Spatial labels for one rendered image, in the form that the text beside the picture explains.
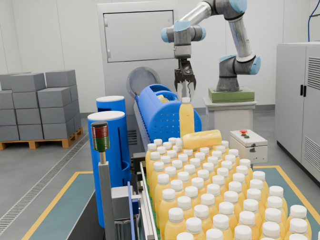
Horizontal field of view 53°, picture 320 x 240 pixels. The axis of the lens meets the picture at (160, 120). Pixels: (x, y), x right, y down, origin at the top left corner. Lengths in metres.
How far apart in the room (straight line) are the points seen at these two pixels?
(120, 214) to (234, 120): 0.94
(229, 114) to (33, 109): 3.91
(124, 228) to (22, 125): 4.17
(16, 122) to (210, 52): 3.96
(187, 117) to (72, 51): 5.91
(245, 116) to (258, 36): 5.07
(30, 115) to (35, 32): 2.54
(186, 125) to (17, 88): 4.25
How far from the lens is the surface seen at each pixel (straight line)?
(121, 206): 1.56
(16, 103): 5.55
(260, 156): 1.47
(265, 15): 7.11
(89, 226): 2.76
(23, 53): 7.66
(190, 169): 1.17
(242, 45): 1.97
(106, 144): 1.21
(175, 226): 0.90
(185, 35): 1.46
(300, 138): 4.03
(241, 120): 2.09
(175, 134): 1.70
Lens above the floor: 1.53
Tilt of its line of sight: 13 degrees down
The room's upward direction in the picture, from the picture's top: 3 degrees counter-clockwise
